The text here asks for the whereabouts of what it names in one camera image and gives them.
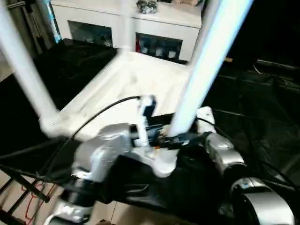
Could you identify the white jar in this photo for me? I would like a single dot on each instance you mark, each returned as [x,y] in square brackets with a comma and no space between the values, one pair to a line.
[159,52]
[172,54]
[144,50]

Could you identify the dark brown rounded object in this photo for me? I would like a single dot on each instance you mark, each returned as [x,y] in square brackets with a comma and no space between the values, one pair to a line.
[104,222]

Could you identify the black plastic mat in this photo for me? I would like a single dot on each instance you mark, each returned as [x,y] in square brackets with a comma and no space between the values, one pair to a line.
[257,105]

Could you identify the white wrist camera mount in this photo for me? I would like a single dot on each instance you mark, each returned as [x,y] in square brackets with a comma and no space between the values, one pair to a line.
[141,131]
[206,114]

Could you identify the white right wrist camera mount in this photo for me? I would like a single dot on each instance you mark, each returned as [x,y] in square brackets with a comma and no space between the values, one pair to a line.
[206,114]

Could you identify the grey metal tripod stand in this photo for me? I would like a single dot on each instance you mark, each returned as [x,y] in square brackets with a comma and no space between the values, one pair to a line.
[35,28]

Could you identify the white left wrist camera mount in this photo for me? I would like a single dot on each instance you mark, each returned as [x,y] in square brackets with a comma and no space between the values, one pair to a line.
[141,131]

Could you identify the small yellow label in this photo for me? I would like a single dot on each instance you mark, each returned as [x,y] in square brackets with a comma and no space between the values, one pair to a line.
[228,60]

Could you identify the red bottle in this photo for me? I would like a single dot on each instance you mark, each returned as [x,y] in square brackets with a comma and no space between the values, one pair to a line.
[137,45]

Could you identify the dark bag of small parts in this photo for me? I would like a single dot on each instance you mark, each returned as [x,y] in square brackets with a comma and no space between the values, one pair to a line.
[147,5]

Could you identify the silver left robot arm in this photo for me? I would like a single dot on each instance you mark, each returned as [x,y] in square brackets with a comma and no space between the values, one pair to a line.
[103,145]

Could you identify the black speaker cabinet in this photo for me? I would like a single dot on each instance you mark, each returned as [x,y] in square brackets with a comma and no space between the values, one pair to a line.
[243,35]

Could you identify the black metal floor frame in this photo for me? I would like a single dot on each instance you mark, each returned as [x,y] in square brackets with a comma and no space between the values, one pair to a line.
[23,181]

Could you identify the white plastic table top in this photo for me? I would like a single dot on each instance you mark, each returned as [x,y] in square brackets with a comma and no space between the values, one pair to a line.
[117,77]

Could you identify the white sideboard cabinet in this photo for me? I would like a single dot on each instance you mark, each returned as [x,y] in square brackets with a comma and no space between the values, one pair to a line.
[93,16]

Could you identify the blue and white tube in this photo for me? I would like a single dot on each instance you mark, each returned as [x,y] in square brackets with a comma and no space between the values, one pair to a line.
[56,30]

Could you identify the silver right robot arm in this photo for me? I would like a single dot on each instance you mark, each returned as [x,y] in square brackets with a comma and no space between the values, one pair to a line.
[225,150]

